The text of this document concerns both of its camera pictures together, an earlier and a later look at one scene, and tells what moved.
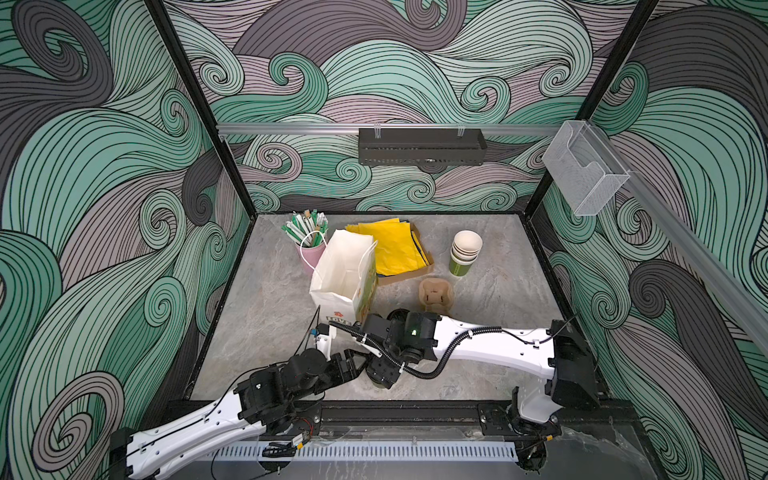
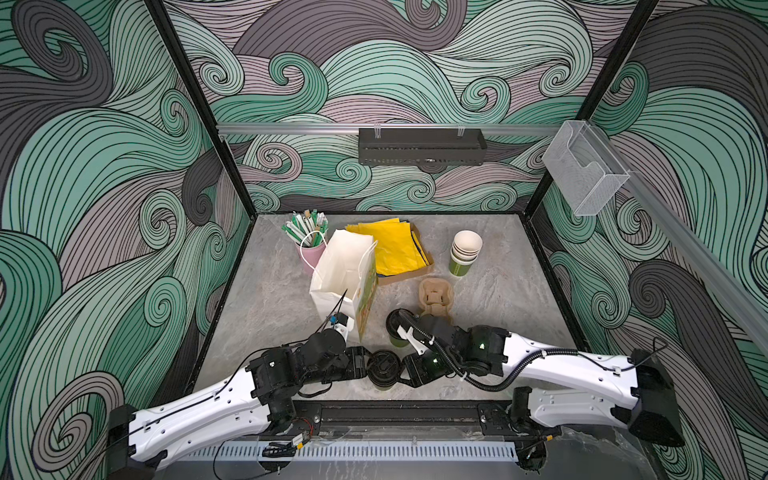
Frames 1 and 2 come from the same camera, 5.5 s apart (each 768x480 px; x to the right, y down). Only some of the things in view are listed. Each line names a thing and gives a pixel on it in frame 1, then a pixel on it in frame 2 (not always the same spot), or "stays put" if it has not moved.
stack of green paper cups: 465,248 stays put
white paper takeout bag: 346,276 stays put
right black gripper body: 386,367 → 429,367
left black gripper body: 334,373 stays put
